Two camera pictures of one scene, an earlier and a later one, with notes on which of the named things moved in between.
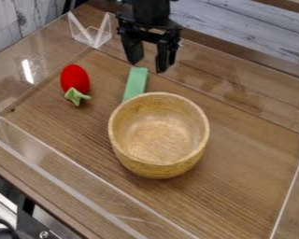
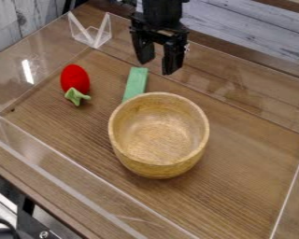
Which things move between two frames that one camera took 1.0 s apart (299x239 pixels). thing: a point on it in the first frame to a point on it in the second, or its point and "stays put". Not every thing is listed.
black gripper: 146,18 to 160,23
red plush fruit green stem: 75,83 stays put
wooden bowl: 160,131 stays put
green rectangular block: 137,82 stays put
